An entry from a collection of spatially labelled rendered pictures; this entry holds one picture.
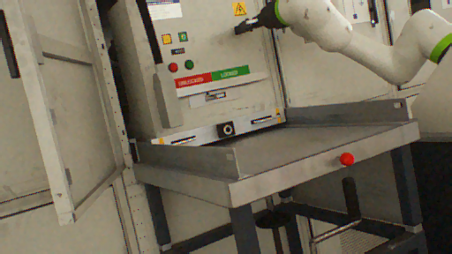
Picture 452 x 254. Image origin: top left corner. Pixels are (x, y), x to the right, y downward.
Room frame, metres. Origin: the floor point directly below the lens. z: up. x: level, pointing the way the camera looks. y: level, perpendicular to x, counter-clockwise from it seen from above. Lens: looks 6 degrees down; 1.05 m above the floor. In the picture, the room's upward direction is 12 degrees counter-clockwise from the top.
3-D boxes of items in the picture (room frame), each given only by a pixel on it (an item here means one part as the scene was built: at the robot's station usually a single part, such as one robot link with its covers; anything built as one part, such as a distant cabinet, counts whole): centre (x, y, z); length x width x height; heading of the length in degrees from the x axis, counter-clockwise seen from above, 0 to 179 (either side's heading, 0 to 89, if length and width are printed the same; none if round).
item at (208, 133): (1.52, 0.01, 0.90); 0.54 x 0.05 x 0.06; 118
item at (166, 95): (1.35, 0.15, 1.04); 0.08 x 0.05 x 0.17; 28
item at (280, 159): (1.33, -0.10, 0.82); 0.68 x 0.62 x 0.06; 28
